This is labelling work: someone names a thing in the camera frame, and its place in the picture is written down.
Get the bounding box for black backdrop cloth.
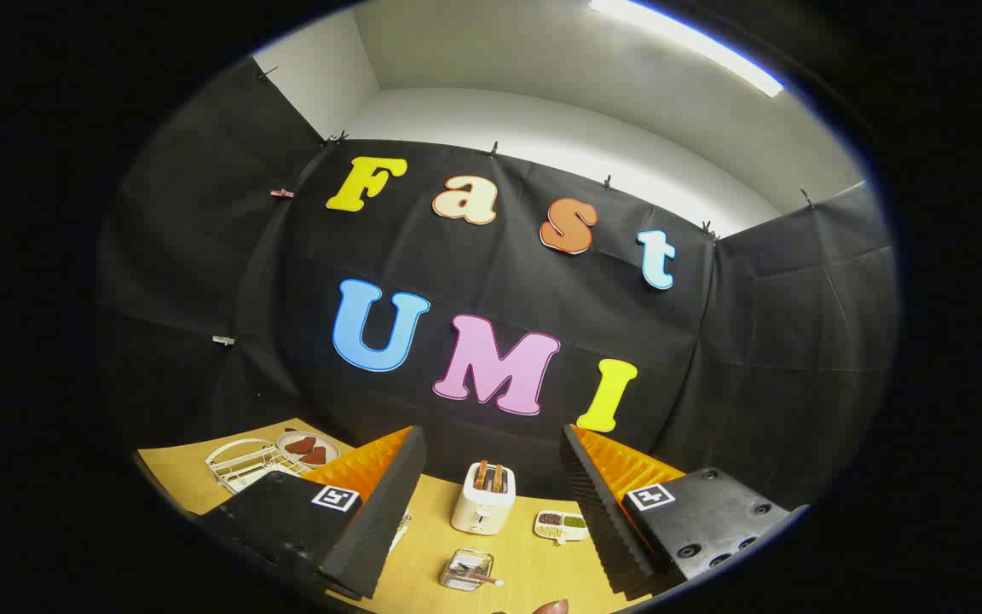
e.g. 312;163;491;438
95;55;899;513

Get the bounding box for white wire dish rack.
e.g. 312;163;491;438
205;437;413;557

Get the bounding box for metal wire basket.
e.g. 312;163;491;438
440;548;494;592

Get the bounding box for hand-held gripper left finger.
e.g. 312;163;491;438
198;426;427;600

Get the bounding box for white divided dish with beans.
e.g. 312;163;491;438
534;510;590;544

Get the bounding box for white toaster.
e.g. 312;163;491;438
451;461;517;536

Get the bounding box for small plate with meat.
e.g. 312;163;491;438
276;430;341;467

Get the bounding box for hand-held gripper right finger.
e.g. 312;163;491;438
559;424;809;598

